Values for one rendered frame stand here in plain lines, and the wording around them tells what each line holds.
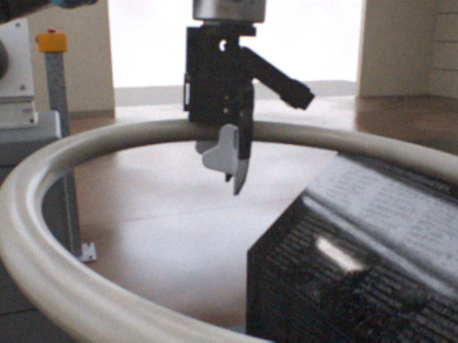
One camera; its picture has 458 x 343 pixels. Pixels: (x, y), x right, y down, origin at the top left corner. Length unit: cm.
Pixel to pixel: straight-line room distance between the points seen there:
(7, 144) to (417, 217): 84
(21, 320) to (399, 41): 868
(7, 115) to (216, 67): 74
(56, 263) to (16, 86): 100
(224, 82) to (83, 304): 39
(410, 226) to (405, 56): 867
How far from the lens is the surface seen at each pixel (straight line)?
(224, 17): 55
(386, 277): 81
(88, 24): 719
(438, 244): 80
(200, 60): 57
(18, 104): 122
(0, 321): 127
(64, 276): 23
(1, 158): 111
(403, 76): 949
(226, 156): 58
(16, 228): 28
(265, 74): 58
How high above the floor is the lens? 106
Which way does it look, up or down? 17 degrees down
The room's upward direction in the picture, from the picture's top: straight up
